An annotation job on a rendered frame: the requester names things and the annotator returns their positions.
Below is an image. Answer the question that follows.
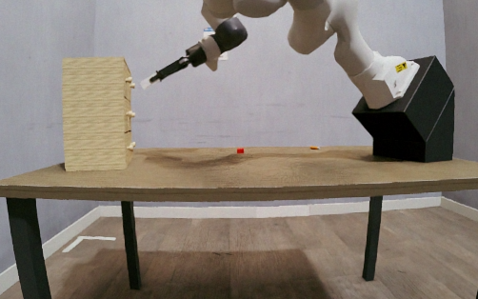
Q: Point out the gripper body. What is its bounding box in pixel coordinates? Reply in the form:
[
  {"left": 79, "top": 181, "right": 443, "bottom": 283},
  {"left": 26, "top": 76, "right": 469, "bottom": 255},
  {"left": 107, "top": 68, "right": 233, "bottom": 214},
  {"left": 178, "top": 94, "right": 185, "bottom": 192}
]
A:
[{"left": 180, "top": 44, "right": 208, "bottom": 68}]

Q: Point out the light wood chest of drawers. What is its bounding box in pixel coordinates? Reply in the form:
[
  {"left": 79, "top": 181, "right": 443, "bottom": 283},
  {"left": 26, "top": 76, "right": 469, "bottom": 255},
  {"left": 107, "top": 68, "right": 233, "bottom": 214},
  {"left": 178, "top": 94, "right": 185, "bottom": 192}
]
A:
[{"left": 62, "top": 56, "right": 131, "bottom": 171}]

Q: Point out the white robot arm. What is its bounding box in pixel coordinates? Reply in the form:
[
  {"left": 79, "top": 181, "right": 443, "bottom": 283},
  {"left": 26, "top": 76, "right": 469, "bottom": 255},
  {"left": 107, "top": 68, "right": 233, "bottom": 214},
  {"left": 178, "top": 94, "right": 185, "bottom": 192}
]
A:
[{"left": 197, "top": 0, "right": 419, "bottom": 110}]

